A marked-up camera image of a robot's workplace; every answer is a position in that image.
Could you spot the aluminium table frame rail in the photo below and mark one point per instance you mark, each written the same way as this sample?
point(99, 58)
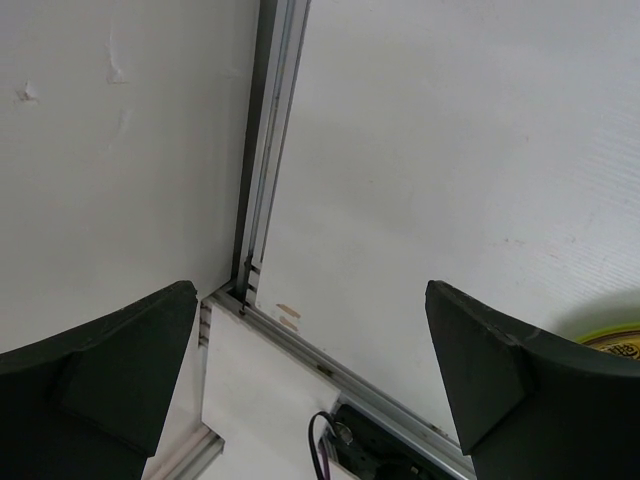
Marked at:
point(293, 440)

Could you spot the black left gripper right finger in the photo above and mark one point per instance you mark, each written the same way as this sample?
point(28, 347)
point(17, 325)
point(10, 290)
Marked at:
point(528, 404)

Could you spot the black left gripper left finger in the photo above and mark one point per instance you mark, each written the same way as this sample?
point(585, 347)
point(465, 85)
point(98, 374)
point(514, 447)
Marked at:
point(91, 402)

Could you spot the yellow patterned plate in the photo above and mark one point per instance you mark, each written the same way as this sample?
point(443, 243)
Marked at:
point(620, 339)

